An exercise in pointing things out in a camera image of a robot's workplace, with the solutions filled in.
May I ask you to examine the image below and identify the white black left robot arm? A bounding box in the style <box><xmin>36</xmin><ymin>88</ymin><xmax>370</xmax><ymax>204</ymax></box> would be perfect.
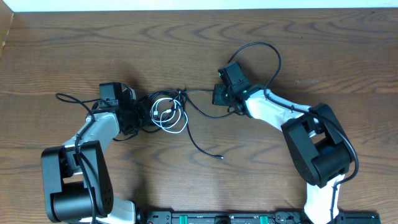
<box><xmin>41</xmin><ymin>82</ymin><xmax>149</xmax><ymax>223</ymax></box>

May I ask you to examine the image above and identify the black right camera cable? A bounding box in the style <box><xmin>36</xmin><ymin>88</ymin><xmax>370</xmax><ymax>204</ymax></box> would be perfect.
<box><xmin>226</xmin><ymin>41</ymin><xmax>360</xmax><ymax>224</ymax></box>

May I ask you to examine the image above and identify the black camera cable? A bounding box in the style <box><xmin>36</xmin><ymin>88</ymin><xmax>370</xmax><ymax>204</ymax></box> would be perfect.
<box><xmin>226</xmin><ymin>41</ymin><xmax>360</xmax><ymax>224</ymax></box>
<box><xmin>54</xmin><ymin>92</ymin><xmax>103</xmax><ymax>224</ymax></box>

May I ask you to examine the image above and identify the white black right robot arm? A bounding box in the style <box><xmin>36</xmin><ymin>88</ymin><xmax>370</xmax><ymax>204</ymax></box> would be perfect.
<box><xmin>213</xmin><ymin>62</ymin><xmax>359</xmax><ymax>223</ymax></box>

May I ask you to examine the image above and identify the black USB cable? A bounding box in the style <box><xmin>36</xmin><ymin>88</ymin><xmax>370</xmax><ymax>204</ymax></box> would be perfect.
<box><xmin>111</xmin><ymin>88</ymin><xmax>234</xmax><ymax>160</ymax></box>

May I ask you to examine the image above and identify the black left camera cable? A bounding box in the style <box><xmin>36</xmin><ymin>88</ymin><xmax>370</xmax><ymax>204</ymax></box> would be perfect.
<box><xmin>54</xmin><ymin>92</ymin><xmax>103</xmax><ymax>224</ymax></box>

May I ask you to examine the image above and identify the white USB cable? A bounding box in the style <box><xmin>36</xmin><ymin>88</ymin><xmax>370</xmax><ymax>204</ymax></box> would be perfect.
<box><xmin>149</xmin><ymin>96</ymin><xmax>189</xmax><ymax>134</ymax></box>

